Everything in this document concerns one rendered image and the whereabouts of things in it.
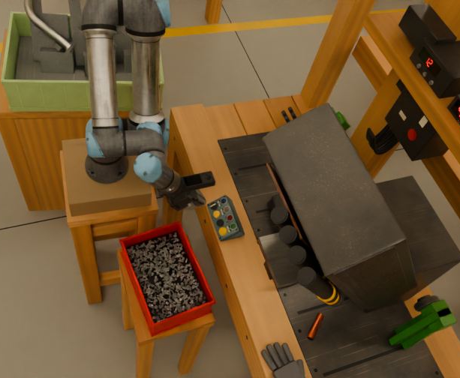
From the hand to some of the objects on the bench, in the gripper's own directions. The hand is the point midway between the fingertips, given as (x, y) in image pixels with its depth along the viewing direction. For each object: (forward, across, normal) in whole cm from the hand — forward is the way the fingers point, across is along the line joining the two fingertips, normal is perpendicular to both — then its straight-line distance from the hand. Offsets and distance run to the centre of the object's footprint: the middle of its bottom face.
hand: (205, 200), depth 161 cm
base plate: (+30, +24, +24) cm, 45 cm away
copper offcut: (+20, +49, +14) cm, 55 cm away
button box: (+14, +5, -1) cm, 15 cm away
